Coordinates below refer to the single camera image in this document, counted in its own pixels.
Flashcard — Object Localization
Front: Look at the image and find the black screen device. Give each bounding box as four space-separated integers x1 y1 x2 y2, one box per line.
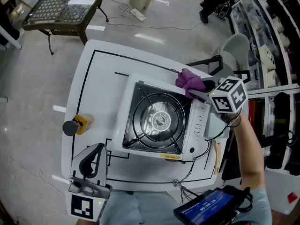
173 185 254 225

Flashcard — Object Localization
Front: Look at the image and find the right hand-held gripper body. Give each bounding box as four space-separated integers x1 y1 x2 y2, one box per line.
208 76 249 115

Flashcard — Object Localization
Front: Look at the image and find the white shelving unit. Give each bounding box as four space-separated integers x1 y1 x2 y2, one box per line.
229 0 300 175

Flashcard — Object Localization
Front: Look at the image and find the white power strip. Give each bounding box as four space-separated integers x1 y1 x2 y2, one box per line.
130 8 147 22

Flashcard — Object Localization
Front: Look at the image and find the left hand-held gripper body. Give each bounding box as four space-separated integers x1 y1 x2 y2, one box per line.
67 177 113 222

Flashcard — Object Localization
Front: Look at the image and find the person's left forearm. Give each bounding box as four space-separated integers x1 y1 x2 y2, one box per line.
76 219 99 225

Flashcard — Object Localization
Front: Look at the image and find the white side table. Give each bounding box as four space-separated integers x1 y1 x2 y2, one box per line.
0 24 23 50

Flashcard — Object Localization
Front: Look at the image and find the light blue rectangular pan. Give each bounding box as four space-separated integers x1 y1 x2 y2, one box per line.
204 111 230 176

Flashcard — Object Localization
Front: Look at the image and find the glass-top lattice table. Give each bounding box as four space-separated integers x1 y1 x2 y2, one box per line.
22 0 114 55

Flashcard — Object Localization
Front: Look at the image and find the light wooden chair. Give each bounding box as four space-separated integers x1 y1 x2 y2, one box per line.
1 0 32 21

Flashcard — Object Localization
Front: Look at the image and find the grey green chair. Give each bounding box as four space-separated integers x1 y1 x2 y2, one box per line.
187 33 251 91

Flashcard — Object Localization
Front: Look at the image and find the person's right forearm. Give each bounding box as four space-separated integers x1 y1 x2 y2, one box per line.
231 112 265 192

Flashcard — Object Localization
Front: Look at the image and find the yellow bottle with black cap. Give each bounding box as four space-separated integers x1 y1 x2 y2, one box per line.
62 113 95 137

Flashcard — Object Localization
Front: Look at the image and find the white work table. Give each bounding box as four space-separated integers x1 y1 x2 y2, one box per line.
61 39 232 192

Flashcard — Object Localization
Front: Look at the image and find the black and white bag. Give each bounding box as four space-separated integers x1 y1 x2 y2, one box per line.
214 2 232 18

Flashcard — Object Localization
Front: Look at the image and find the person's light blue clothing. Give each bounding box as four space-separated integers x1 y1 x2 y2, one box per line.
100 187 272 225

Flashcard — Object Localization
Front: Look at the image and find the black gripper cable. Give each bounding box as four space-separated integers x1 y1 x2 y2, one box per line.
172 115 242 200

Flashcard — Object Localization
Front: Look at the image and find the purple cloth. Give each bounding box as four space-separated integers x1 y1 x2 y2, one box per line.
175 68 207 98

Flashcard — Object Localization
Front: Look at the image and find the white portable gas stove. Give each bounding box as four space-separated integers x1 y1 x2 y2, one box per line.
112 72 211 164

